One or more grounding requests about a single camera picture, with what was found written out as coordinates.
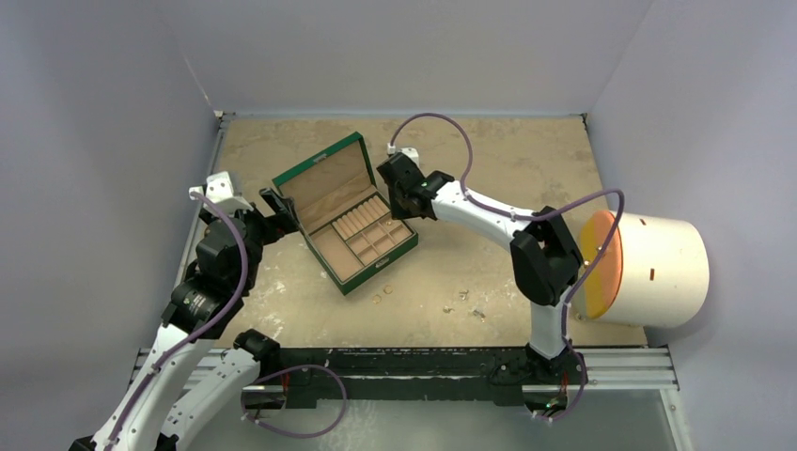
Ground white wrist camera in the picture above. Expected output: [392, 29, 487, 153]
[188, 171, 254, 217]
[386, 143, 420, 166]

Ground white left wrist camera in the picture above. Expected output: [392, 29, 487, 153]
[188, 171, 254, 217]

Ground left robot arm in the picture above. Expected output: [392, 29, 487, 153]
[70, 187, 298, 450]

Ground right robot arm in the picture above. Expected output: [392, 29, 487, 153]
[273, 151, 583, 382]

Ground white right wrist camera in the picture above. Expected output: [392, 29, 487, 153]
[386, 143, 420, 166]

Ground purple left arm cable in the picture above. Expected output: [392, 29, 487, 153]
[105, 191, 250, 451]

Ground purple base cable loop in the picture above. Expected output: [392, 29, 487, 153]
[240, 365, 348, 441]

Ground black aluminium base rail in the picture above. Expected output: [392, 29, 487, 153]
[131, 346, 680, 412]

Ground green jewelry box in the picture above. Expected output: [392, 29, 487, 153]
[273, 132, 389, 261]

